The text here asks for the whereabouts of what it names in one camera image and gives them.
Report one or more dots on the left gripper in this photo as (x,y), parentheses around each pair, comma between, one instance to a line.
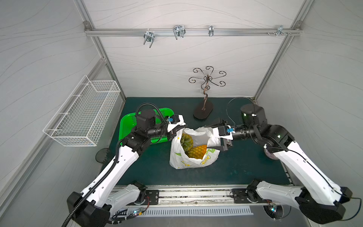
(173,130)

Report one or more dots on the pineapple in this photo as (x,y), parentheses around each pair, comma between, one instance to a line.
(197,152)
(186,142)

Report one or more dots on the white plastic bag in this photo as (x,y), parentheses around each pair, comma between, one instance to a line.
(201,136)

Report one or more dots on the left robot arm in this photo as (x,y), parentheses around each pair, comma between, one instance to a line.
(96,206)

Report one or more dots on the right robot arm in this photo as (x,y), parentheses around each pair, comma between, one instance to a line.
(318,198)

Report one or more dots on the bronze scroll hanger stand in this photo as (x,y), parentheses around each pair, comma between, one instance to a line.
(204,108)

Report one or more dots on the green plastic basket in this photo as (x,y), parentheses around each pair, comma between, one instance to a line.
(129,121)

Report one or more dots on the green table mat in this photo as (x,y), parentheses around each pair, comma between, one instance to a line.
(241,164)

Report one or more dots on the ribbed clear glass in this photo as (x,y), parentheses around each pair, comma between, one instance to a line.
(270,155)

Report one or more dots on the left controller board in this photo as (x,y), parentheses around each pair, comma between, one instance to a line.
(136,212)

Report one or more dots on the controller board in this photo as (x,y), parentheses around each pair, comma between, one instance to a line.
(275,212)
(136,212)

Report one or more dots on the right controller board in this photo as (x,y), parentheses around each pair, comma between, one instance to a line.
(275,212)

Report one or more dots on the metal U-bolt clamp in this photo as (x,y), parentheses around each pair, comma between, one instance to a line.
(149,37)

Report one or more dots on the metal U-bolt hook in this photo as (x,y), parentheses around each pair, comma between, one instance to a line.
(179,31)

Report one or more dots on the right metal hook clamp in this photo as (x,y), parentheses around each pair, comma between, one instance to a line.
(279,32)

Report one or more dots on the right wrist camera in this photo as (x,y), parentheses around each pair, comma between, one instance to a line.
(224,132)

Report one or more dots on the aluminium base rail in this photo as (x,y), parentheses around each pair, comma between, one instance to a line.
(200,195)

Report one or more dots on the white vented cable duct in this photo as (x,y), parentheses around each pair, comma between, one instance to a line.
(216,211)

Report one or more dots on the white wire basket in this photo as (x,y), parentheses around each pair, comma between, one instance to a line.
(81,119)

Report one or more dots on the small metal bracket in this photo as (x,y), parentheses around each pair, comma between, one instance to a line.
(211,30)

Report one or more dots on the aluminium cross rail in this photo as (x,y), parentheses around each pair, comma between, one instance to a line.
(190,32)

